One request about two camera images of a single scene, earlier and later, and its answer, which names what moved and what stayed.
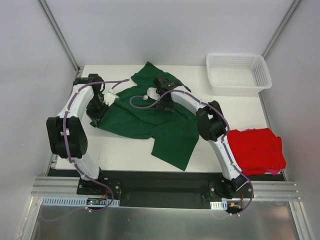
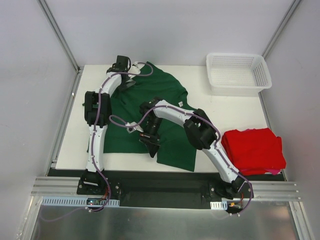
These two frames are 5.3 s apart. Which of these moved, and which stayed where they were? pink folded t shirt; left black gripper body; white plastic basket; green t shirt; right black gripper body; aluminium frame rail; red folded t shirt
Moved: left black gripper body; right black gripper body; green t shirt
Stayed: red folded t shirt; aluminium frame rail; pink folded t shirt; white plastic basket
